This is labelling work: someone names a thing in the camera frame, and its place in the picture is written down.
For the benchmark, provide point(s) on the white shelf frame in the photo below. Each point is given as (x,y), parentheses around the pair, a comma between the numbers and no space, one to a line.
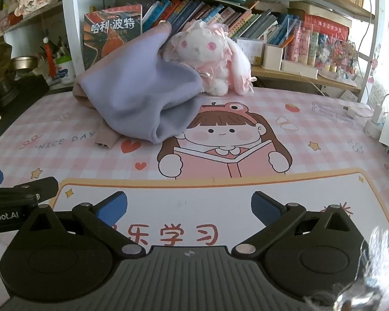
(71,22)

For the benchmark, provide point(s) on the white note card box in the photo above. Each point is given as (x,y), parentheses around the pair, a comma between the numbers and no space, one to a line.
(249,51)

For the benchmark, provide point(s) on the metal bowl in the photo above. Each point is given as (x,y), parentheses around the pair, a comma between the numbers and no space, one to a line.
(24,63)

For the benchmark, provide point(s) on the black flat pad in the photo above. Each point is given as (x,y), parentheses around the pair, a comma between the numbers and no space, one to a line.
(22,94)

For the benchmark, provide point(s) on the red box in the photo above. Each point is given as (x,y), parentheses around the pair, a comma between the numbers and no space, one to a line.
(325,27)

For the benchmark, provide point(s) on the white pen holder box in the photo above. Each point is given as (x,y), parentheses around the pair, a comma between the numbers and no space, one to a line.
(272,56)

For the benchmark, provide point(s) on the white charger adapter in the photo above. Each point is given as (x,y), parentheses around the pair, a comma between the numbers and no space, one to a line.
(351,111)

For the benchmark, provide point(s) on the silver tinsel charm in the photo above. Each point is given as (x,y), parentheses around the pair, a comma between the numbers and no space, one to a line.
(382,249)

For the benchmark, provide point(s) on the large illustrated book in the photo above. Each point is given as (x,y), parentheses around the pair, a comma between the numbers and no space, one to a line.
(110,26)

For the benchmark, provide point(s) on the white bottle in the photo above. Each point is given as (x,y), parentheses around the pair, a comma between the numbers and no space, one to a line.
(64,69)

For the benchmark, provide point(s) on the row of colourful books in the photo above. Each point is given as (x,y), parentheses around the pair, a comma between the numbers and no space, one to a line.
(194,11)

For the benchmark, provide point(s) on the white and pink plush bunny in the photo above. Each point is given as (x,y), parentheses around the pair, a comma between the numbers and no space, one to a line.
(197,47)

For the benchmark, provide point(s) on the row of colourful jars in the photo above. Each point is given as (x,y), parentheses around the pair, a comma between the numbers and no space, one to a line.
(324,51)

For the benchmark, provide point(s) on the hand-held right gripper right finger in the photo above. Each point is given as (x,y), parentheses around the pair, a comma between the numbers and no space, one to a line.
(265,209)

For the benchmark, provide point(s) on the pink cartoon printed desk mat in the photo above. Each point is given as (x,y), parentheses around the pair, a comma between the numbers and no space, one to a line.
(311,155)

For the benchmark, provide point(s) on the white flat box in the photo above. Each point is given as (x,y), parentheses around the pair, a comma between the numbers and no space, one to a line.
(298,69)

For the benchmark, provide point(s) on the lavender and pink sweater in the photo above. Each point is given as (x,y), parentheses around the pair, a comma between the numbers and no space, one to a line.
(133,84)

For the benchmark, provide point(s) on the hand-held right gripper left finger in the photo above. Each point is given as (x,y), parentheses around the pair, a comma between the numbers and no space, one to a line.
(112,205)

